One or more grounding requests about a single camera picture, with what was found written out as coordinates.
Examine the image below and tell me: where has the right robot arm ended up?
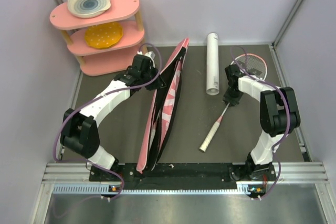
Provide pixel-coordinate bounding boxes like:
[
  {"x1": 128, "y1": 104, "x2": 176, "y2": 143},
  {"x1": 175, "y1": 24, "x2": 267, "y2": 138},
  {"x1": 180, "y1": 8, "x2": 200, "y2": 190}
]
[{"x1": 223, "y1": 64, "x2": 301, "y2": 180}]

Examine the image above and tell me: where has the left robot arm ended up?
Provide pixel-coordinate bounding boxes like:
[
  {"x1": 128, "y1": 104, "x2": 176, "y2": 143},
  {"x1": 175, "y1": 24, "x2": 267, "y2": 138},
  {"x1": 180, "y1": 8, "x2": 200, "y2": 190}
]
[{"x1": 60, "y1": 51, "x2": 164, "y2": 180}]

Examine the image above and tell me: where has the white shuttlecock tube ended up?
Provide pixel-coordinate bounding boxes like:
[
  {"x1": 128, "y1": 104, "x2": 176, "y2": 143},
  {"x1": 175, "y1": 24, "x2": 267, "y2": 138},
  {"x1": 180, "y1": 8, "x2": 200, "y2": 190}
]
[{"x1": 206, "y1": 33, "x2": 219, "y2": 95}]

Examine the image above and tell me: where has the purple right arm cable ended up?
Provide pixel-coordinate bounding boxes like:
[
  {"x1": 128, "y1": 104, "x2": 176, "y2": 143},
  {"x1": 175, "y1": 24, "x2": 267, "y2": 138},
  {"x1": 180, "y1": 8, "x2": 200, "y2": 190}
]
[{"x1": 230, "y1": 46, "x2": 292, "y2": 198}]

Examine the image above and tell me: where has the pink racket bag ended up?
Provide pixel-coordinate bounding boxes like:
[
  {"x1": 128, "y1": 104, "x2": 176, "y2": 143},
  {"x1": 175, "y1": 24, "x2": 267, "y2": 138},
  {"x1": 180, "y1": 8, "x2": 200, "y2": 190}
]
[{"x1": 136, "y1": 38, "x2": 190, "y2": 174}]

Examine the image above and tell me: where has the grey slotted cable duct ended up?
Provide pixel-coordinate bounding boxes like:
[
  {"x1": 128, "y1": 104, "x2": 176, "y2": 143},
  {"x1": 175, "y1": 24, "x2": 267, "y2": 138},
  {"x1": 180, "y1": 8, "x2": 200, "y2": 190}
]
[{"x1": 52, "y1": 184, "x2": 251, "y2": 195}]

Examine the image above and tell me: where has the yellow dotted plate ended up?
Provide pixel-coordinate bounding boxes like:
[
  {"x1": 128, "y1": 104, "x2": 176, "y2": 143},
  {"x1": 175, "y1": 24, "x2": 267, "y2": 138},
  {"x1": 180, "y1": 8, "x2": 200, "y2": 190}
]
[{"x1": 85, "y1": 22, "x2": 123, "y2": 49}]

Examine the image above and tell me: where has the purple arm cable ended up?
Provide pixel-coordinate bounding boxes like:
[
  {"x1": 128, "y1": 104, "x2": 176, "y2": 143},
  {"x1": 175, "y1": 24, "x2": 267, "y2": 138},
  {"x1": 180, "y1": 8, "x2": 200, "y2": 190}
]
[
  {"x1": 54, "y1": 42, "x2": 161, "y2": 175},
  {"x1": 230, "y1": 46, "x2": 292, "y2": 198}
]

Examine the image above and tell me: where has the pink badminton racket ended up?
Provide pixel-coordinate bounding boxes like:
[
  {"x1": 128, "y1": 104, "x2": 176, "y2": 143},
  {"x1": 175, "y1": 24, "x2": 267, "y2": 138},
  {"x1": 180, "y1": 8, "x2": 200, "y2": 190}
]
[{"x1": 199, "y1": 53, "x2": 268, "y2": 153}]

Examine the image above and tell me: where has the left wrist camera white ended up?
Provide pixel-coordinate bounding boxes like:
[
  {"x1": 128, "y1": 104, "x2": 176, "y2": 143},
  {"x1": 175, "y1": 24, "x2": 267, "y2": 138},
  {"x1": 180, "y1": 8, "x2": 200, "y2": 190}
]
[{"x1": 144, "y1": 51, "x2": 155, "y2": 60}]

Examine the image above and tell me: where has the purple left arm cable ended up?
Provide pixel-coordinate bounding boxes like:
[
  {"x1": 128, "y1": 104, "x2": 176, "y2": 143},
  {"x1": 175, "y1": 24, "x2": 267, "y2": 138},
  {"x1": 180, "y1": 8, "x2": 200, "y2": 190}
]
[{"x1": 54, "y1": 42, "x2": 161, "y2": 175}]

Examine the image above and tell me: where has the pink three-tier wooden shelf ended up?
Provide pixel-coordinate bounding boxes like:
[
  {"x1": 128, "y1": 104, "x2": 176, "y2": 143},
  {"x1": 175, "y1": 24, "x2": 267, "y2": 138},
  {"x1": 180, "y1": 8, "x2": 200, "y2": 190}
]
[{"x1": 50, "y1": 0, "x2": 146, "y2": 76}]

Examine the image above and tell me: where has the white blue ceramic bowl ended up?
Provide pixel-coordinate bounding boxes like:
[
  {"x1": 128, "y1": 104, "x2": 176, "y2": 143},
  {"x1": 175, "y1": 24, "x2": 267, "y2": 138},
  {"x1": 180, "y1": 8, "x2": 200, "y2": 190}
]
[{"x1": 67, "y1": 0, "x2": 111, "y2": 18}]

